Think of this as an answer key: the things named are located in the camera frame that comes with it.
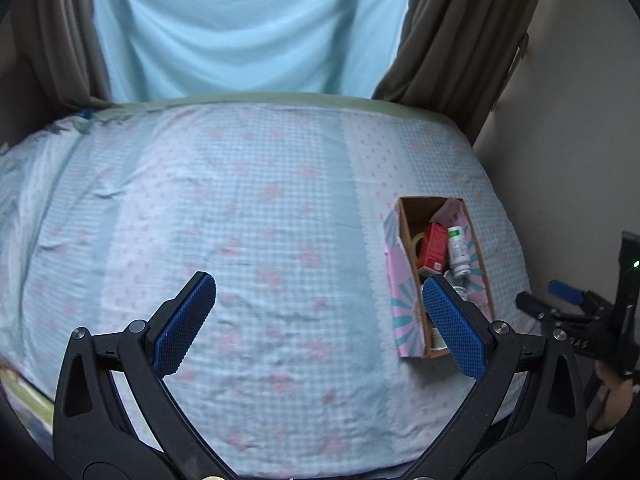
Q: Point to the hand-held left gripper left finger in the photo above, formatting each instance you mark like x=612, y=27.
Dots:
x=186, y=325

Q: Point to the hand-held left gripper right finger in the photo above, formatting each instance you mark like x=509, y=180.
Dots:
x=452, y=327

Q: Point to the white bottle green label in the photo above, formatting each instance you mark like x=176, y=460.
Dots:
x=458, y=252

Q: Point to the red small box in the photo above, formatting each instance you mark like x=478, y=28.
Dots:
x=433, y=247

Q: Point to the person's right hand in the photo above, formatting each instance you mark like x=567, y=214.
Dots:
x=617, y=400

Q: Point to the yellow tape roll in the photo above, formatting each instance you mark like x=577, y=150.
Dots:
x=417, y=241

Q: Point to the light blue curtain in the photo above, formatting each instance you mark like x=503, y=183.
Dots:
x=250, y=25

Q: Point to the pink card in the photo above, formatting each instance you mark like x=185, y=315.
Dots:
x=452, y=212

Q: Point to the brown curtain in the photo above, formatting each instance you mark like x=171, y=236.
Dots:
x=465, y=45
x=65, y=35

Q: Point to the cardboard box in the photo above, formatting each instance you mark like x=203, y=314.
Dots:
x=405, y=305

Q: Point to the green mattress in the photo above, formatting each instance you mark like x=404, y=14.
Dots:
x=300, y=100

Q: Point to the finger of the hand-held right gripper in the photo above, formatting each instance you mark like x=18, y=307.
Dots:
x=537, y=306
x=565, y=291

